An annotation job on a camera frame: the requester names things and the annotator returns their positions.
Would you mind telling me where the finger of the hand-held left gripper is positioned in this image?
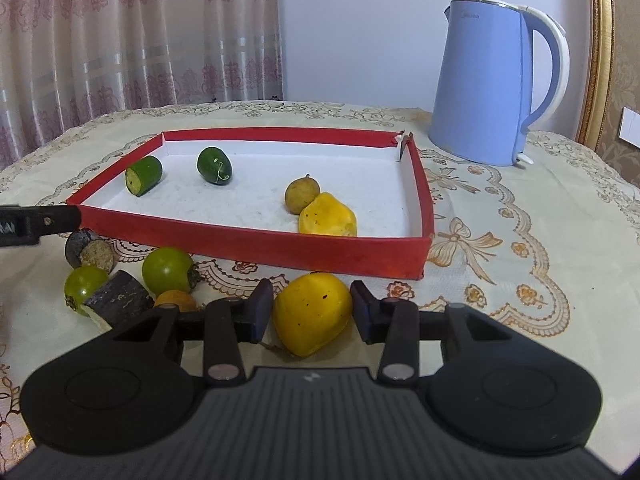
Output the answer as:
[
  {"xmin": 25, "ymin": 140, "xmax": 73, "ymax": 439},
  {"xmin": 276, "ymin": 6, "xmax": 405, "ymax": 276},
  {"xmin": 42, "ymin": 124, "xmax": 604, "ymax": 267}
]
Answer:
[{"xmin": 0, "ymin": 202, "xmax": 82, "ymax": 247}]

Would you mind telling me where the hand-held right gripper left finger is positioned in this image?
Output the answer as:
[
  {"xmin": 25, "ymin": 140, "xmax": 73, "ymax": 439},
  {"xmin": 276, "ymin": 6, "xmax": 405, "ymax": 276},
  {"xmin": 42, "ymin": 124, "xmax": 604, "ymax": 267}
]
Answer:
[{"xmin": 99, "ymin": 278, "xmax": 276, "ymax": 387}]

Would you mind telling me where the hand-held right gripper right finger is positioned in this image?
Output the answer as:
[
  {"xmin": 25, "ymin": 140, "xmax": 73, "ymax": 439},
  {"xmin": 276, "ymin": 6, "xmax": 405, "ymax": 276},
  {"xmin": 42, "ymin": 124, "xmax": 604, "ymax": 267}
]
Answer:
[{"xmin": 349, "ymin": 279, "xmax": 522, "ymax": 387}]

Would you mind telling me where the large yellow fruit piece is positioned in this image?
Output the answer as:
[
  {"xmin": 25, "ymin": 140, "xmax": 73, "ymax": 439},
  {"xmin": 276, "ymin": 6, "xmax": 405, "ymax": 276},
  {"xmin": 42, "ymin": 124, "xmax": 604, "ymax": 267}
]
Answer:
[{"xmin": 272, "ymin": 272, "xmax": 353, "ymax": 358}]

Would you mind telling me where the brown longan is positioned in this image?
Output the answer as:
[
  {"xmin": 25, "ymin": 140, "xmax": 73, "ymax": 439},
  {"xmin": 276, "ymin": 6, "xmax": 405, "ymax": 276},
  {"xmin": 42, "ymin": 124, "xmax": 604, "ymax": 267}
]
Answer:
[
  {"xmin": 284, "ymin": 174, "xmax": 321, "ymax": 216},
  {"xmin": 152, "ymin": 289, "xmax": 198, "ymax": 313}
]

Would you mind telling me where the small yellow fruit piece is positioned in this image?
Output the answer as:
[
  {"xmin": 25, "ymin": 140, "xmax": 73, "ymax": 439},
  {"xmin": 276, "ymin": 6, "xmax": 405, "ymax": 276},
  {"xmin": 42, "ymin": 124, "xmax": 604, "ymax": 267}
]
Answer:
[{"xmin": 298, "ymin": 192, "xmax": 358, "ymax": 237}]

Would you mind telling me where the green cucumber piece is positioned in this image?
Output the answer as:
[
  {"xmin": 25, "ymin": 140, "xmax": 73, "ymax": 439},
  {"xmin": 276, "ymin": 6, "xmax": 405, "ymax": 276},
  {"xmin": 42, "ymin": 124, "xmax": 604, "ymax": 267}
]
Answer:
[{"xmin": 125, "ymin": 155, "xmax": 164, "ymax": 197}]

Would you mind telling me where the red cardboard tray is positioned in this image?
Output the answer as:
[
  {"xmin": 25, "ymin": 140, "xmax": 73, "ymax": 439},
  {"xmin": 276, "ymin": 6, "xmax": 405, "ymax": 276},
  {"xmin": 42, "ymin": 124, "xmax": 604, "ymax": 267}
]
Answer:
[{"xmin": 67, "ymin": 127, "xmax": 435, "ymax": 281}]

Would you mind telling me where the green round fruit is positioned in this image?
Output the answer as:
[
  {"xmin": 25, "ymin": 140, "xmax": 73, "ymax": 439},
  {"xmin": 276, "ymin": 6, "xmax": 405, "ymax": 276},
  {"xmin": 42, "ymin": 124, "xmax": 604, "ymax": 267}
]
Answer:
[
  {"xmin": 141, "ymin": 246, "xmax": 201, "ymax": 296},
  {"xmin": 63, "ymin": 265, "xmax": 111, "ymax": 316}
]

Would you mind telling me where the dark eggplant piece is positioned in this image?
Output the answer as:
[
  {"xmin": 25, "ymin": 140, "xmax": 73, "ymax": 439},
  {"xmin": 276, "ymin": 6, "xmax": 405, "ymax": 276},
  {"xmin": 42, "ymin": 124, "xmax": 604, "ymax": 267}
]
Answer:
[{"xmin": 82, "ymin": 270, "xmax": 155, "ymax": 331}]

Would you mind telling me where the cream embroidered tablecloth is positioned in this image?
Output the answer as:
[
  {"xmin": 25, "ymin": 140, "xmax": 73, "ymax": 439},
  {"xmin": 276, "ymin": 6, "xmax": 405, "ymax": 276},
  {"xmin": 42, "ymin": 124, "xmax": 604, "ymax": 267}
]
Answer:
[{"xmin": 0, "ymin": 100, "xmax": 640, "ymax": 466}]

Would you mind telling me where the pink patterned curtain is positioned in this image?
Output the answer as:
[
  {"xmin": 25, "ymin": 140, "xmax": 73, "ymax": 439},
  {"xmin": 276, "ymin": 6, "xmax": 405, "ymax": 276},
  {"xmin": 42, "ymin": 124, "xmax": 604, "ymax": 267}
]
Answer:
[{"xmin": 0, "ymin": 0, "xmax": 283, "ymax": 171}]

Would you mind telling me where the light blue electric kettle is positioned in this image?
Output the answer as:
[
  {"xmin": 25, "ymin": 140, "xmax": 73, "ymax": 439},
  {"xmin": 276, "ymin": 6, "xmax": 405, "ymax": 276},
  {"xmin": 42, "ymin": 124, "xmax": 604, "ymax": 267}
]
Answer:
[{"xmin": 427, "ymin": 0, "xmax": 571, "ymax": 167}]

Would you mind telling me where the white wall switch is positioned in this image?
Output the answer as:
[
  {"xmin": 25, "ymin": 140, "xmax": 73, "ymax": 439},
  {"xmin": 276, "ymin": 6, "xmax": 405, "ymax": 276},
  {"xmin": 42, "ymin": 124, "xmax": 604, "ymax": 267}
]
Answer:
[{"xmin": 619, "ymin": 106, "xmax": 640, "ymax": 141}]

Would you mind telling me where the gold wall frame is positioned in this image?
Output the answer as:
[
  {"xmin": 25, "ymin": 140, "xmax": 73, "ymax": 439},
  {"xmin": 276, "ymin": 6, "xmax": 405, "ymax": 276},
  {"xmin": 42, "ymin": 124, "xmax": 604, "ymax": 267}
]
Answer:
[{"xmin": 575, "ymin": 0, "xmax": 616, "ymax": 151}]

